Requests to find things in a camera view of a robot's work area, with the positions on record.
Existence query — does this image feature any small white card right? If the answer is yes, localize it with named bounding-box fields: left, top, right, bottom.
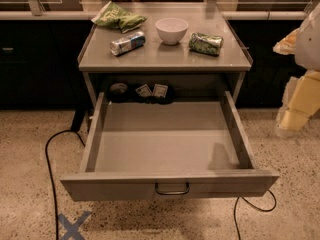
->
left=153, top=84, right=168, bottom=98

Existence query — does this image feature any small white card left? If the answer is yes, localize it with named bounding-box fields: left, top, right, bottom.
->
left=135, top=84, right=152, bottom=98

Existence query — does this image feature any green chip bag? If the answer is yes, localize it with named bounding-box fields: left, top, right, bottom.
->
left=91, top=2, right=147, bottom=33

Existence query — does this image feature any black metal drawer handle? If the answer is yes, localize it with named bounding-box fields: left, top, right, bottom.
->
left=155, top=183, right=190, bottom=196

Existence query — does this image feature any white bowl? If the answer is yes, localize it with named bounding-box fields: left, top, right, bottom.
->
left=155, top=18, right=189, bottom=45

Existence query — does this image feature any round grey object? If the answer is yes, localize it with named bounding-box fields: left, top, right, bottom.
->
left=109, top=83, right=128, bottom=95

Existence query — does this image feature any blue tape cross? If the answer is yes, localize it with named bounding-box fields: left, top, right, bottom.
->
left=58, top=211, right=91, bottom=240

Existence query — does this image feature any small white card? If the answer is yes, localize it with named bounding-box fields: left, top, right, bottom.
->
left=135, top=84, right=152, bottom=98
left=153, top=84, right=168, bottom=98

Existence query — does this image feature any black cable right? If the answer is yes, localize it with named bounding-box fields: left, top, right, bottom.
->
left=233, top=189, right=278, bottom=240

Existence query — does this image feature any dark background counter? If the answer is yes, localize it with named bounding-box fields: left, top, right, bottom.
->
left=0, top=20, right=305, bottom=109

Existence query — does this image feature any silver blue can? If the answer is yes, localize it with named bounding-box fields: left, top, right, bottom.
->
left=110, top=31, right=146, bottom=56

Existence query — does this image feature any green crushed can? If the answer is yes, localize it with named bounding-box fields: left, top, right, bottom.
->
left=189, top=32, right=224, bottom=56

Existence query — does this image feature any black cable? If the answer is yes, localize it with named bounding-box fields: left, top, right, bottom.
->
left=233, top=189, right=278, bottom=240
left=44, top=129, right=86, bottom=240

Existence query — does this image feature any open grey top drawer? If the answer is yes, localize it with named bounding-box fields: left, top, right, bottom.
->
left=61, top=94, right=279, bottom=201

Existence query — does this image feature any grey cabinet with top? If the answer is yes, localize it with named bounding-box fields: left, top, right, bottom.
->
left=78, top=2, right=252, bottom=102

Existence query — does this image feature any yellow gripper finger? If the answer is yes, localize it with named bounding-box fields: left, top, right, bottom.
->
left=275, top=70, right=320, bottom=137
left=273, top=29, right=299, bottom=55

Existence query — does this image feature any black cable left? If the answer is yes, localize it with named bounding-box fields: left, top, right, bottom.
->
left=44, top=129, right=86, bottom=240

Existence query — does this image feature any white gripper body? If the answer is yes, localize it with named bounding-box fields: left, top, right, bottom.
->
left=295, top=4, right=320, bottom=71

